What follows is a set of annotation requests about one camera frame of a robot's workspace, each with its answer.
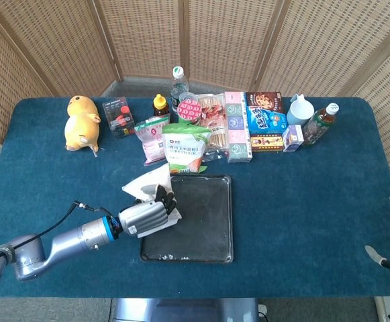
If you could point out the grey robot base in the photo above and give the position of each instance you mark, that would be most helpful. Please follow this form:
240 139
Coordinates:
184 310

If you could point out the small white purple box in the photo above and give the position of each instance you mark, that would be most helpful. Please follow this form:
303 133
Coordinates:
292 138

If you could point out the jar with red patterned lid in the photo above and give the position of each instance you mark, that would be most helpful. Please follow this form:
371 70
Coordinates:
189 110

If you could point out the clear water bottle white cap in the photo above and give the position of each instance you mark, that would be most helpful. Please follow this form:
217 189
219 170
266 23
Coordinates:
178 87

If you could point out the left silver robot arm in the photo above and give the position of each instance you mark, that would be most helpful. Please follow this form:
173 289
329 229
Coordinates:
74 238

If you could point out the long pink green box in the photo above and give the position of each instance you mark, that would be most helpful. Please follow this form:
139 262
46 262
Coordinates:
236 127

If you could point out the small dark clear wrapper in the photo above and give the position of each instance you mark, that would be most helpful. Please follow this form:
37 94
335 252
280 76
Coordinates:
213 156

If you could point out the white snack packet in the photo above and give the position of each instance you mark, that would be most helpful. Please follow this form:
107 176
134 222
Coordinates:
147 177

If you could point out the light blue pitcher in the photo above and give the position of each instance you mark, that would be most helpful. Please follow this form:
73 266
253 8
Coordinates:
298 112

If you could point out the black square baking tray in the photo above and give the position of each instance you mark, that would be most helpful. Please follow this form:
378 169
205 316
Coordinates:
201 218

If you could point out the blue table cloth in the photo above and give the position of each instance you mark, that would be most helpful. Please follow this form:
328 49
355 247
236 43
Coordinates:
282 208

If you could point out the black box with red print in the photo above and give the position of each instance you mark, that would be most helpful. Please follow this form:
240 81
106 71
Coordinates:
119 117

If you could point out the honey bottle with yellow cap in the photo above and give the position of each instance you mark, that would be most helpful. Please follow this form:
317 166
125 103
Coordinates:
160 107

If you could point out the small yellow brown box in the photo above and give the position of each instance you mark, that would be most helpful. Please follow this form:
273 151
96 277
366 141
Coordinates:
266 142

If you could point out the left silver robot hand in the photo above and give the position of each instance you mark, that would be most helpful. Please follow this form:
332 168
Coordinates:
144 218

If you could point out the pink zip bag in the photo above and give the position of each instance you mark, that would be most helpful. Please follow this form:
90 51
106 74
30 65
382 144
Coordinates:
152 141

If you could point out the green white corn starch bag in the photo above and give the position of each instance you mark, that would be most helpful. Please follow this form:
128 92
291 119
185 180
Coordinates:
184 149

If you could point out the blue cookie box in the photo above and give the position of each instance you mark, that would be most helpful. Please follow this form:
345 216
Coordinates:
265 114

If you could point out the green tea bottle white cap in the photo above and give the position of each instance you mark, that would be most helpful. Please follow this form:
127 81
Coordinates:
319 125

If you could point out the woven rattan folding screen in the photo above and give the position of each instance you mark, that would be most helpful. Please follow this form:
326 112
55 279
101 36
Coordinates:
147 37

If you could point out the clear biscuit sticks packet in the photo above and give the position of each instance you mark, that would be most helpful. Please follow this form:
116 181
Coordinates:
215 124

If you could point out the yellow plush toy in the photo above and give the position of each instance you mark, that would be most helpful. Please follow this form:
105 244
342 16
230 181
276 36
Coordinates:
80 124

